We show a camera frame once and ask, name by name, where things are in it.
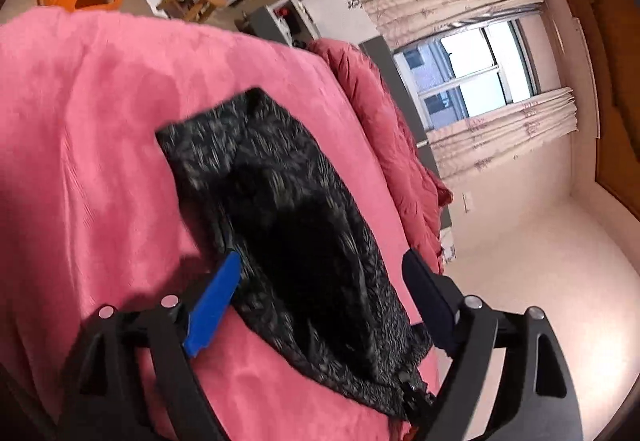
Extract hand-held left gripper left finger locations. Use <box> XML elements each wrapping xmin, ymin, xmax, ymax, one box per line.
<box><xmin>57</xmin><ymin>251</ymin><xmax>243</xmax><ymax>441</ymax></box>

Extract wooden wardrobe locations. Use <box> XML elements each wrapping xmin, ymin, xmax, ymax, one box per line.
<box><xmin>520</xmin><ymin>0</ymin><xmax>640</xmax><ymax>222</ymax></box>

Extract window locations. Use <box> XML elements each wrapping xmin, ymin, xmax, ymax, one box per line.
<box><xmin>395</xmin><ymin>18</ymin><xmax>533</xmax><ymax>132</ymax></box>

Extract red duvet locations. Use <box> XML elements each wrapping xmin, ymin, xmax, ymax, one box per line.
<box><xmin>312</xmin><ymin>38</ymin><xmax>453</xmax><ymax>272</ymax></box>

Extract white leaf print nightstand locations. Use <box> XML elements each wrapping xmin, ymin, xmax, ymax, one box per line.
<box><xmin>248</xmin><ymin>0</ymin><xmax>378</xmax><ymax>49</ymax></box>
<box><xmin>439</xmin><ymin>226</ymin><xmax>458</xmax><ymax>264</ymax></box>

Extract grey headboard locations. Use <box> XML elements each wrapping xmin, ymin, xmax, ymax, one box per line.
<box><xmin>360</xmin><ymin>35</ymin><xmax>453</xmax><ymax>227</ymax></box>

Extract pink bed sheet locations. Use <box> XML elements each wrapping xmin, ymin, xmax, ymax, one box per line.
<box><xmin>0</xmin><ymin>7</ymin><xmax>441</xmax><ymax>441</ymax></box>

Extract black leaf print pants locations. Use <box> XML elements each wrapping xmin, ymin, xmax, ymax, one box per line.
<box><xmin>156</xmin><ymin>87</ymin><xmax>436</xmax><ymax>422</ymax></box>

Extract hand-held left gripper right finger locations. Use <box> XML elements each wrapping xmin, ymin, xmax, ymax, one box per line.
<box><xmin>402</xmin><ymin>248</ymin><xmax>586</xmax><ymax>441</ymax></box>

